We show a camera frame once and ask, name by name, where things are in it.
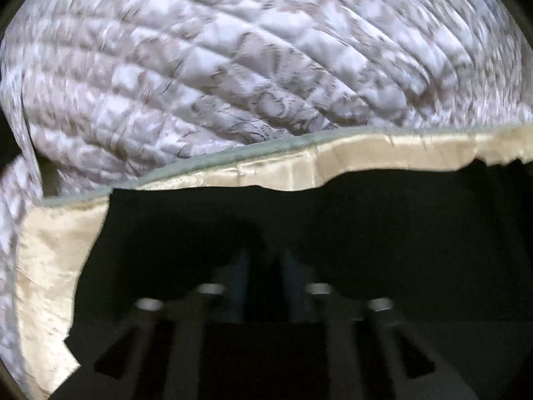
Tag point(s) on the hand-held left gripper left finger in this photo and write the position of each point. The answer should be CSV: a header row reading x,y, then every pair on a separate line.
x,y
240,287

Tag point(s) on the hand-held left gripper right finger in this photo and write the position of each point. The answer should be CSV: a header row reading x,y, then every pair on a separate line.
x,y
292,287

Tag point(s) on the black pants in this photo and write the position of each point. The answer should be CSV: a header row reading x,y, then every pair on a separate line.
x,y
374,225

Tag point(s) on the gold satin cloth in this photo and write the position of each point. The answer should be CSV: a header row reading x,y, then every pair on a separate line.
x,y
46,258

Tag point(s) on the floral quilted blanket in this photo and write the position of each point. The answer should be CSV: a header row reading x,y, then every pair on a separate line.
x,y
250,50

